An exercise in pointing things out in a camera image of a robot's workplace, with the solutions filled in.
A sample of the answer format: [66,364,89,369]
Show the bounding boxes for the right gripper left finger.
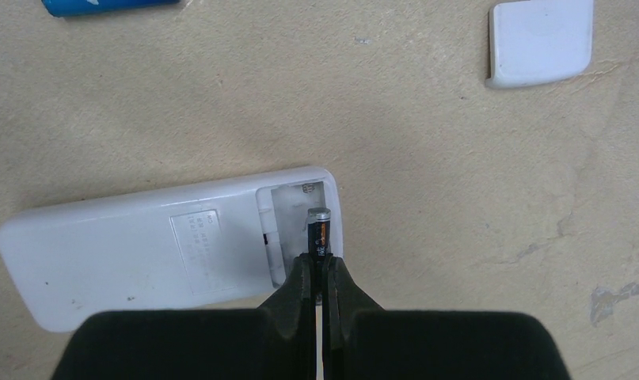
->
[52,254,317,379]

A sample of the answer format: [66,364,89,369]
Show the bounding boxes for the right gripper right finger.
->
[321,256,570,379]

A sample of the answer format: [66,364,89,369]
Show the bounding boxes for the white remote control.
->
[0,166,344,333]

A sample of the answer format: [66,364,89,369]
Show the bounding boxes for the black AAA battery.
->
[306,207,331,262]

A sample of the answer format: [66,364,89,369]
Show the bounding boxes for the white battery cover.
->
[485,0,594,89]

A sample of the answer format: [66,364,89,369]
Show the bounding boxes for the blue AAA battery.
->
[42,0,179,17]

